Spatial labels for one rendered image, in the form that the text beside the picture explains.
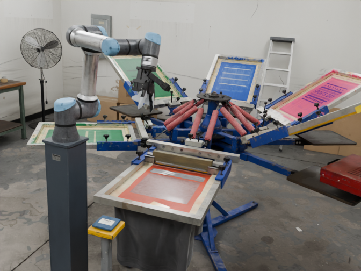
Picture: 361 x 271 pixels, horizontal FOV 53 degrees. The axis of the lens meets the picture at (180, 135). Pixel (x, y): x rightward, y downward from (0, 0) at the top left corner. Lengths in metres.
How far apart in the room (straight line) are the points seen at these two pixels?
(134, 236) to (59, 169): 0.57
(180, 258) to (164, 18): 5.15
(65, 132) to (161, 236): 0.78
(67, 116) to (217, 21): 4.61
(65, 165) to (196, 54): 4.66
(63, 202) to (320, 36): 4.95
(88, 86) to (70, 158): 0.42
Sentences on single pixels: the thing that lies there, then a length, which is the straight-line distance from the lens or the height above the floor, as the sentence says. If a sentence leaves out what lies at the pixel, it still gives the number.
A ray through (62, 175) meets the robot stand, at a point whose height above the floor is 1.01.
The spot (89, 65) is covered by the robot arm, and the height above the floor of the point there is 1.63.
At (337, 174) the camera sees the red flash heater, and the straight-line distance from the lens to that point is 2.31.
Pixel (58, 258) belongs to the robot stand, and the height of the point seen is 0.43.
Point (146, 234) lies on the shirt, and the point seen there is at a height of 0.77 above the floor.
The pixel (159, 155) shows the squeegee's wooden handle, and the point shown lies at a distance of 2.39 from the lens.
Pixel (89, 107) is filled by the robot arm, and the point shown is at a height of 1.38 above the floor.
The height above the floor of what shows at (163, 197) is 0.96.
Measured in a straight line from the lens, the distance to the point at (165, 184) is 2.18.
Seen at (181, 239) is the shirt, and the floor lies 0.79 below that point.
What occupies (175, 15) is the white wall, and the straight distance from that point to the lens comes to 6.58.
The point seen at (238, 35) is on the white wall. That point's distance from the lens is 6.31.
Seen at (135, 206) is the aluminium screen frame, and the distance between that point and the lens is 1.88.
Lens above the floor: 1.89
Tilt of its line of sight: 17 degrees down
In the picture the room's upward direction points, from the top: 4 degrees clockwise
